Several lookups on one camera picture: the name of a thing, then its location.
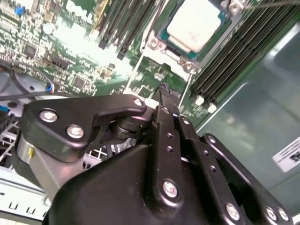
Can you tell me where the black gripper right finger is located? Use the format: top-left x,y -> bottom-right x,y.
168,91 -> 294,225

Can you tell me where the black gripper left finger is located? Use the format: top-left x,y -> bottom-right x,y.
22,82 -> 186,208

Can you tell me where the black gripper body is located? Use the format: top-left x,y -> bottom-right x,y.
46,143 -> 226,225

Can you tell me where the metal socket cover frame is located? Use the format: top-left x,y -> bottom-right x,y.
125,43 -> 201,106

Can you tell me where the thin wire locking lever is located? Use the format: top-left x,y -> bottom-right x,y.
142,0 -> 164,51

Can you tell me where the silver CPU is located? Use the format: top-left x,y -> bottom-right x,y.
158,0 -> 233,62

